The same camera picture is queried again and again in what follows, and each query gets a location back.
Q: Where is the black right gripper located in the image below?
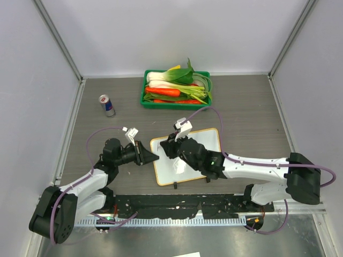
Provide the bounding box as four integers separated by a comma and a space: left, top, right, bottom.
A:
161, 131, 200, 171

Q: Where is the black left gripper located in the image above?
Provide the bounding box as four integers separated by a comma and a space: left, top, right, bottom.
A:
114, 140, 159, 166

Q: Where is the yellow framed whiteboard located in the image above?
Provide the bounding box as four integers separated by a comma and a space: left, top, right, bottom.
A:
150, 128, 221, 186

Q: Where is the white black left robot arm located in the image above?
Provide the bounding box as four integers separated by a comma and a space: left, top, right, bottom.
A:
28, 138, 159, 244

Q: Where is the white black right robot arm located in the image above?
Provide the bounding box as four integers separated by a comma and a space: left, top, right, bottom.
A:
160, 135, 321, 211

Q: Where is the green plastic vegetable tray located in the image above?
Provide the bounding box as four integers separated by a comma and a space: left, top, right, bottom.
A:
140, 70, 212, 110

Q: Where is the orange carrot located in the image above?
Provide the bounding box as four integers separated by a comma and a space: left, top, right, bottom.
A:
145, 87, 181, 97

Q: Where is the white green leek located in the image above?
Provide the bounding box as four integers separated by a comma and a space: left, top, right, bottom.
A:
145, 80, 212, 101

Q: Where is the red bull drink can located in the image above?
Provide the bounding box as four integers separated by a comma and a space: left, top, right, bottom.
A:
99, 94, 116, 117

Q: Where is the green bok choy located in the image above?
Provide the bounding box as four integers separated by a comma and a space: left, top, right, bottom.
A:
146, 58, 195, 85

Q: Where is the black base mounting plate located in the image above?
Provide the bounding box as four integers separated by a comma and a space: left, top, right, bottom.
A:
95, 194, 274, 220

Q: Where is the white paper sheet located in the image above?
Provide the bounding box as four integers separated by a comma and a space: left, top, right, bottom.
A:
178, 252, 200, 257

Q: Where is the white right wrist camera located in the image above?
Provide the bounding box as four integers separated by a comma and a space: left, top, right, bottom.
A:
174, 117, 192, 142

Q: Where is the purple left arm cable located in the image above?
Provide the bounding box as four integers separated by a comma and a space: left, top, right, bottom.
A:
49, 126, 139, 246

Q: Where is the slotted cable duct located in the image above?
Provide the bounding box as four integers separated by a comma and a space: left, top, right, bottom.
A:
74, 215, 247, 228

